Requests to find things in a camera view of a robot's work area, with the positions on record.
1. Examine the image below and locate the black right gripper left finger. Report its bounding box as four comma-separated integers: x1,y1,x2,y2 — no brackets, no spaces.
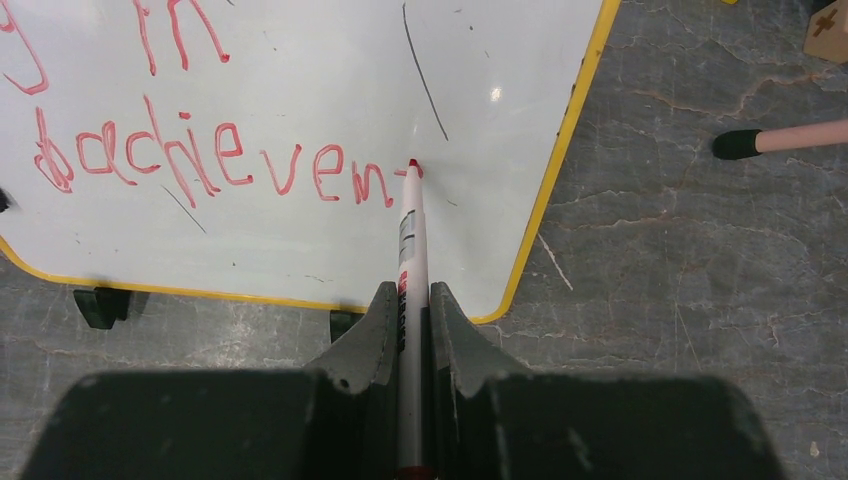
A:
22,282,398,479

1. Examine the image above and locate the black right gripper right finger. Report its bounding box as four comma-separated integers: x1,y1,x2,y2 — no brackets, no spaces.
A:
430,282,786,479

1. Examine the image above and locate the red capped whiteboard marker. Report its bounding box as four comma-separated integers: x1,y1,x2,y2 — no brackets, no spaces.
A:
396,159,435,479

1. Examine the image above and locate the white whiteboard orange frame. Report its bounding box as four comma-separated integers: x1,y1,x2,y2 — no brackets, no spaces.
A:
1,1,619,323

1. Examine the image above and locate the pink tripod stand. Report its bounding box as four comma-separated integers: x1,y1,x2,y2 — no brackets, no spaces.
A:
711,119,847,160

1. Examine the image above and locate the beige wooden cube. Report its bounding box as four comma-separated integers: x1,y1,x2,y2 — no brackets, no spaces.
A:
802,0,847,64

